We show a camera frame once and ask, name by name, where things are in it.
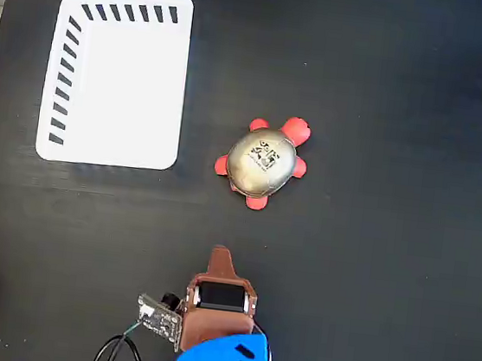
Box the black camera cable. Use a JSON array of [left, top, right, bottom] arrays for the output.
[[91, 319, 152, 361]]

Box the white tray with black stripes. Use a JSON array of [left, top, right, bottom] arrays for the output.
[[33, 0, 196, 177]]

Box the red turtle toy silver shell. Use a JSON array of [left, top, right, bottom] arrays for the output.
[[209, 107, 314, 217]]

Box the bare camera circuit board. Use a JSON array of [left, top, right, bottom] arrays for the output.
[[132, 289, 188, 353]]

